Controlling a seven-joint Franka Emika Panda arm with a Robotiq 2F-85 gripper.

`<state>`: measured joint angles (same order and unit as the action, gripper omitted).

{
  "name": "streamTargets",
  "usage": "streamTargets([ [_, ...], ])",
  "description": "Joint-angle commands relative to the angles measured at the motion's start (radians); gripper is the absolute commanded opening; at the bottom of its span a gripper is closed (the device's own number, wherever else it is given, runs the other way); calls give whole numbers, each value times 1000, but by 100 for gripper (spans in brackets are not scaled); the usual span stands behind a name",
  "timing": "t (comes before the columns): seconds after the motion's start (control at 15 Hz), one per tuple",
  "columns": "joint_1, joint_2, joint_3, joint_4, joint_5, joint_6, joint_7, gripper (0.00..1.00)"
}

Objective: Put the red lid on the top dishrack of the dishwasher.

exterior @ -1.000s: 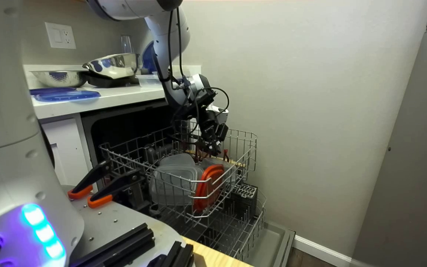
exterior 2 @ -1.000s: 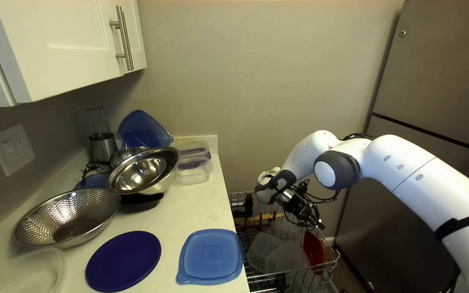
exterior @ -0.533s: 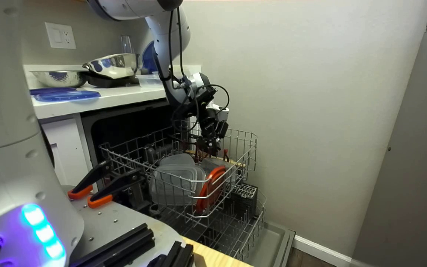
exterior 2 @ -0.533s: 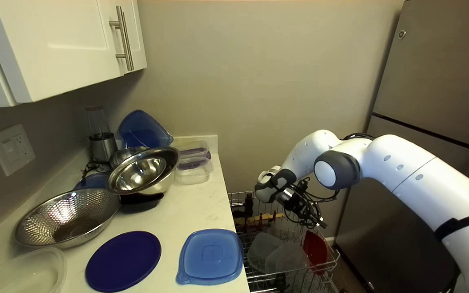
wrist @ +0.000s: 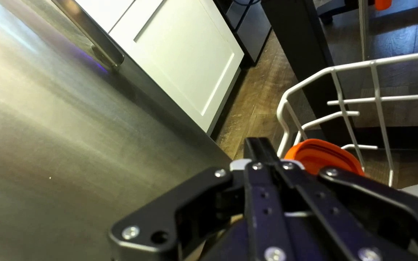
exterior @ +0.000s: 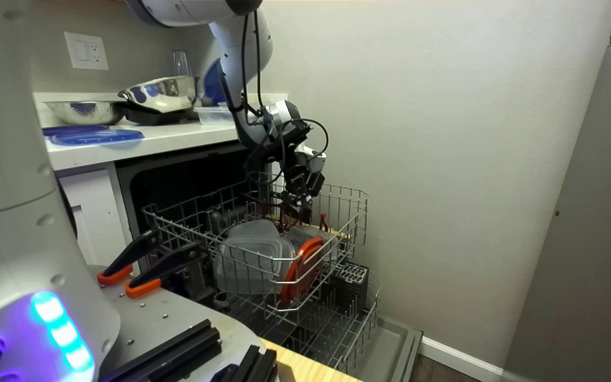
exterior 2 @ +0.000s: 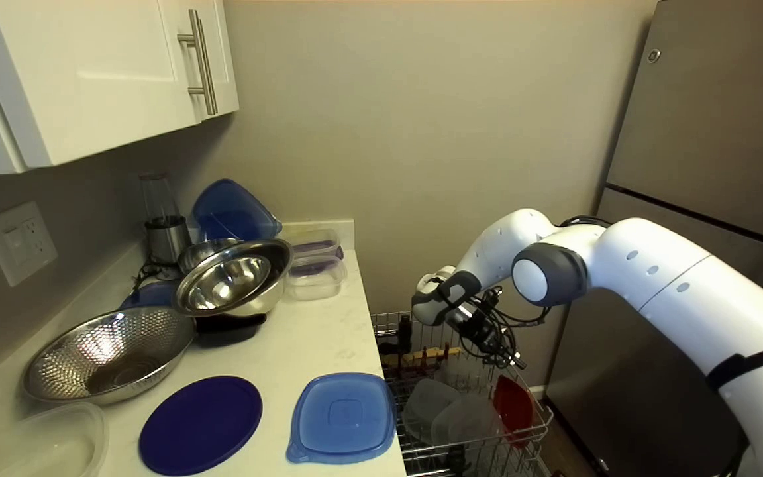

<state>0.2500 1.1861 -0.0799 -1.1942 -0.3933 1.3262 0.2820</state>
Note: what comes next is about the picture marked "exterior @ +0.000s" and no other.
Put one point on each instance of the grey room door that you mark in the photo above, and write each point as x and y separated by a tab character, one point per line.
586	223

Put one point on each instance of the stack of clear plastic containers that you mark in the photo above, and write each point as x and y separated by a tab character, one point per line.
247	260

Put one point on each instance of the clear plastic container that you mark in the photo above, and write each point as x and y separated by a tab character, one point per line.
311	233

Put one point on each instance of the blue plate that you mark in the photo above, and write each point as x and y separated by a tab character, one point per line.
212	85

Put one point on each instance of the white cabinet door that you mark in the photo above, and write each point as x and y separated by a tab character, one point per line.
96	212

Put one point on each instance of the deep steel bowl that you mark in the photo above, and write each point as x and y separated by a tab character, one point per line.
163	93

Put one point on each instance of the black pan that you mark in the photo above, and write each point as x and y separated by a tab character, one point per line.
151	118

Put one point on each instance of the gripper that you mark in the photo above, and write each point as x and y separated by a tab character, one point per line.
306	181

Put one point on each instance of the shallow steel bowl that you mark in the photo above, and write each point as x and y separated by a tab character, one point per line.
84	110

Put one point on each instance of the drinking glass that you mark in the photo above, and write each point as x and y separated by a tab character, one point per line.
180	62

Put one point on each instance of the blue plastic lid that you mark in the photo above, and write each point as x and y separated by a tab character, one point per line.
72	129
98	137

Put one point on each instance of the black aluminium rail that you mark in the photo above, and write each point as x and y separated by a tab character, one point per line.
174	350
252	366

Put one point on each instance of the black cutlery basket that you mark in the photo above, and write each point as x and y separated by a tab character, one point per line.
351	281

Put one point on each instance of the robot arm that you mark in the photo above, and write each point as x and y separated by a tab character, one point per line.
14	159

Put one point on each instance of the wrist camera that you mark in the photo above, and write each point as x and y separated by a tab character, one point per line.
313	157

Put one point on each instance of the clear plastic tub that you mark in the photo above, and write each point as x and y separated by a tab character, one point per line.
214	115

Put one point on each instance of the white wall socket plate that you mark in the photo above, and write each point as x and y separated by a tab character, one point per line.
86	51

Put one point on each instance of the dishwasher door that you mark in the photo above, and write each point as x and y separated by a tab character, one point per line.
390	350

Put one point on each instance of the red lid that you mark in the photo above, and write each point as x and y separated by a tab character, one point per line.
305	260

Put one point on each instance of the dishwasher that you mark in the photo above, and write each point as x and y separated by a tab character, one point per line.
189	180

